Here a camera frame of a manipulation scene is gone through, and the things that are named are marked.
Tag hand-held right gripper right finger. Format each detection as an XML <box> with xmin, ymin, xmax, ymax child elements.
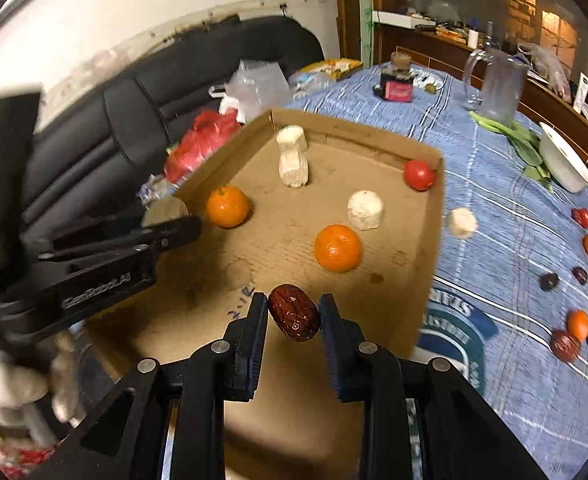
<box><xmin>318</xmin><ymin>294</ymin><xmax>545</xmax><ymax>480</ymax></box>

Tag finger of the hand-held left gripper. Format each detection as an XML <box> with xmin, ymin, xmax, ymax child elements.
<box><xmin>39</xmin><ymin>215</ymin><xmax>204</xmax><ymax>264</ymax></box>
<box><xmin>48</xmin><ymin>213</ymin><xmax>150</xmax><ymax>251</ymax></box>

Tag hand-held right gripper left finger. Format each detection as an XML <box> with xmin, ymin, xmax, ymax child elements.
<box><xmin>39</xmin><ymin>292</ymin><xmax>270</xmax><ymax>480</ymax></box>

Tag pale yam chunk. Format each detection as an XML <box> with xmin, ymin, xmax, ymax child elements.
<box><xmin>446</xmin><ymin>208</ymin><xmax>478</xmax><ymax>240</ymax></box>
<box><xmin>276</xmin><ymin>125</ymin><xmax>307</xmax><ymax>152</ymax></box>
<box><xmin>141</xmin><ymin>196</ymin><xmax>191</xmax><ymax>227</ymax></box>
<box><xmin>346</xmin><ymin>190</ymin><xmax>385</xmax><ymax>231</ymax></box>
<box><xmin>278</xmin><ymin>149</ymin><xmax>311</xmax><ymax>189</ymax></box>

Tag brown cardboard box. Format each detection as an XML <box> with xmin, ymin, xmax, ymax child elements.
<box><xmin>81</xmin><ymin>107</ymin><xmax>445</xmax><ymax>480</ymax></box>

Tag large red tomato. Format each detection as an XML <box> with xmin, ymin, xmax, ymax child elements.
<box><xmin>404</xmin><ymin>159</ymin><xmax>436</xmax><ymax>192</ymax></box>

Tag person's left hand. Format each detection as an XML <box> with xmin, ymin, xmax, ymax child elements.
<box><xmin>0</xmin><ymin>332</ymin><xmax>87</xmax><ymax>443</ymax></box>

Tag black sofa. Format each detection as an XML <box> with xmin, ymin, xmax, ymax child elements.
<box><xmin>21</xmin><ymin>15</ymin><xmax>325</xmax><ymax>221</ymax></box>

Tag clear plastic bag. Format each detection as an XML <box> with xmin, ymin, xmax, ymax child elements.
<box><xmin>224</xmin><ymin>59</ymin><xmax>295</xmax><ymax>123</ymax></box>

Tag yellow packet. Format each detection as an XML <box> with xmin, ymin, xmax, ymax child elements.
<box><xmin>299</xmin><ymin>57</ymin><xmax>365</xmax><ymax>82</ymax></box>

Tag red box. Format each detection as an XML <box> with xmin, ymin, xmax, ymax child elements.
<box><xmin>380</xmin><ymin>74</ymin><xmax>415</xmax><ymax>104</ymax></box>

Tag green leafy vegetables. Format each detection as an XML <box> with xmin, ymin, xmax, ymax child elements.
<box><xmin>469</xmin><ymin>111</ymin><xmax>555</xmax><ymax>191</ymax></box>

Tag white bowl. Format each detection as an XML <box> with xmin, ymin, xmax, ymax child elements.
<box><xmin>539</xmin><ymin>121</ymin><xmax>588</xmax><ymax>194</ymax></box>

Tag wooden glass cabinet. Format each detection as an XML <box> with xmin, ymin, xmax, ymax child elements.
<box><xmin>334</xmin><ymin>0</ymin><xmax>588</xmax><ymax>181</ymax></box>

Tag clear plastic pitcher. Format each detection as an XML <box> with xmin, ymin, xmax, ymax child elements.
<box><xmin>463</xmin><ymin>47</ymin><xmax>530</xmax><ymax>128</ymax></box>

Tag plastic bag with red contents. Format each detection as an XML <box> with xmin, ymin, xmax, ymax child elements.
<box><xmin>516</xmin><ymin>42</ymin><xmax>572</xmax><ymax>96</ymax></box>

